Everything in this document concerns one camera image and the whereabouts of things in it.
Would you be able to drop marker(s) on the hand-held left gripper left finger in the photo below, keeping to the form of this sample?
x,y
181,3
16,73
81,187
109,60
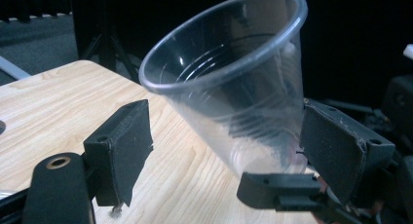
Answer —
x,y
123,152

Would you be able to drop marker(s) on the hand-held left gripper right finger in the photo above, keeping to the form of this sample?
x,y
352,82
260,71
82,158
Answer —
x,y
337,149

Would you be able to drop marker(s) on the clear plastic cup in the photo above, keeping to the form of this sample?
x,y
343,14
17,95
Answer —
x,y
259,97

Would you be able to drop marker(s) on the black tripod stand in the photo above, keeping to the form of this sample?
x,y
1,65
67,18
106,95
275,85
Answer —
x,y
105,48

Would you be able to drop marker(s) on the white object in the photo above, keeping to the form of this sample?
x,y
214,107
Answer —
x,y
408,52

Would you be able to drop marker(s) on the white bar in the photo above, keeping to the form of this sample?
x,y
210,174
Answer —
x,y
13,69

